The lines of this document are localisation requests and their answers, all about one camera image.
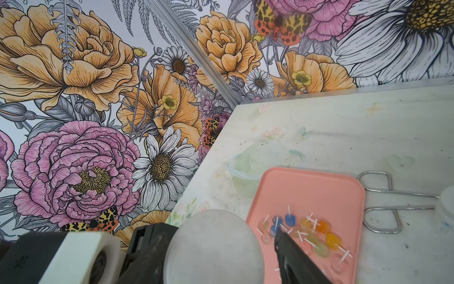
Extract metal wire tongs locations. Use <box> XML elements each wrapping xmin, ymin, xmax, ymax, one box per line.
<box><xmin>357</xmin><ymin>170</ymin><xmax>441</xmax><ymax>234</ymax></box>

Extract aluminium corner post left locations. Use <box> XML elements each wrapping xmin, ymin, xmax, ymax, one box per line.
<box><xmin>145</xmin><ymin>1</ymin><xmax>241</xmax><ymax>110</ymax></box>

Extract small white lid jar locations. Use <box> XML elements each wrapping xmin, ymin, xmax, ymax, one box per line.
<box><xmin>432</xmin><ymin>185</ymin><xmax>454</xmax><ymax>236</ymax></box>

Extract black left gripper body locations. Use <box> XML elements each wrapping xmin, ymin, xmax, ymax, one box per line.
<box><xmin>117</xmin><ymin>223</ymin><xmax>178</xmax><ymax>284</ymax></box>

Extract white lid candy jar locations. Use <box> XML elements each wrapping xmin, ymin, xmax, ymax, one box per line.
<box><xmin>163</xmin><ymin>209</ymin><xmax>265</xmax><ymax>284</ymax></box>

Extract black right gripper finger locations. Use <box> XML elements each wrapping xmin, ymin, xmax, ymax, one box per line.
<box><xmin>274</xmin><ymin>230</ymin><xmax>332</xmax><ymax>284</ymax></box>

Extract lollipop candies pile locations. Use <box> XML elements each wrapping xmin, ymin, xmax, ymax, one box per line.
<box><xmin>257</xmin><ymin>206</ymin><xmax>354</xmax><ymax>275</ymax></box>

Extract pink plastic tray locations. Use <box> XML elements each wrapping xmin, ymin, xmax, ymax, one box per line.
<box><xmin>247</xmin><ymin>168</ymin><xmax>365</xmax><ymax>284</ymax></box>

